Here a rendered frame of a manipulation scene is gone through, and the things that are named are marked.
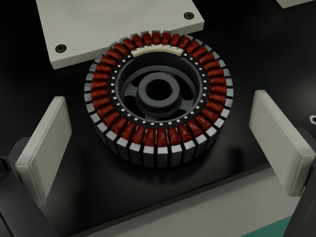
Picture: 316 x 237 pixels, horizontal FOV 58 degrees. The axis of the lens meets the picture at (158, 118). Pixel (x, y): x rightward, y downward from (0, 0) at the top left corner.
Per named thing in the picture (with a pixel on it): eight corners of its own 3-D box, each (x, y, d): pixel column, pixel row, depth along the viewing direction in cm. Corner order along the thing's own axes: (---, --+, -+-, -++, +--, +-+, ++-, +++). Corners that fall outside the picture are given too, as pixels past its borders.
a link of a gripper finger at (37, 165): (43, 208, 15) (29, 209, 15) (73, 131, 21) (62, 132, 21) (29, 164, 13) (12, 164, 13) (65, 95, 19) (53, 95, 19)
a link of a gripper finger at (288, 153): (302, 154, 14) (318, 153, 14) (254, 89, 19) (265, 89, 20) (288, 198, 15) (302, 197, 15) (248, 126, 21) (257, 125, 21)
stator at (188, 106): (234, 166, 22) (248, 147, 19) (88, 172, 22) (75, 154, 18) (214, 53, 27) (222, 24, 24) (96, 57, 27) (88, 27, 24)
